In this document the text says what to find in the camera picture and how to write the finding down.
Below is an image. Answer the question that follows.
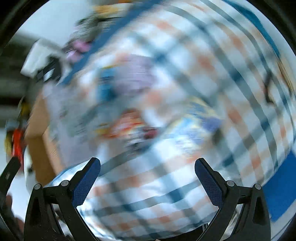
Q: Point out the white blue tissue pack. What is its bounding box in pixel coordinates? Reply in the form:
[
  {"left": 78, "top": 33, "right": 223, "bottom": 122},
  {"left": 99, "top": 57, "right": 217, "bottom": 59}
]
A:
[{"left": 166, "top": 97, "right": 223, "bottom": 156}]

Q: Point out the purple sock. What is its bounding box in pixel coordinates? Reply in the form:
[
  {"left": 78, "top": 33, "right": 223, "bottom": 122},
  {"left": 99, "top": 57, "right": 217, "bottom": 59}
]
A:
[{"left": 112, "top": 54, "right": 156, "bottom": 96}]

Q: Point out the open cardboard box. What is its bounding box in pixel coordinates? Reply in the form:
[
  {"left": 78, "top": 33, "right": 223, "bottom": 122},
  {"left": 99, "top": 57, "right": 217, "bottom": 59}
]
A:
[{"left": 25, "top": 95, "right": 64, "bottom": 186}]

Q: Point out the red plastic bag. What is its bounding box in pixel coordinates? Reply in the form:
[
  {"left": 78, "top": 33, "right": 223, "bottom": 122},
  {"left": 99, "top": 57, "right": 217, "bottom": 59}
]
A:
[{"left": 12, "top": 128, "right": 24, "bottom": 164}]

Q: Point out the orange snack packet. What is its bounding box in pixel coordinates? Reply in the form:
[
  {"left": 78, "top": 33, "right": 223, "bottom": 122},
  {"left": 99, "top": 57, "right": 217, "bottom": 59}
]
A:
[{"left": 105, "top": 109, "right": 159, "bottom": 150}]

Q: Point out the blue long snack stick pack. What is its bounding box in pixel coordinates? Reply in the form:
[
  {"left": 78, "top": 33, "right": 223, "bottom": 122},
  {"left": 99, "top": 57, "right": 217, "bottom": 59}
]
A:
[{"left": 96, "top": 66, "right": 117, "bottom": 104}]

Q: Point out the plaid checkered tablecloth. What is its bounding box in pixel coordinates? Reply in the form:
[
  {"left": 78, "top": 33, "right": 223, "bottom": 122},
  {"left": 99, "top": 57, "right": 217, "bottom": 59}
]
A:
[{"left": 25, "top": 0, "right": 295, "bottom": 240}]

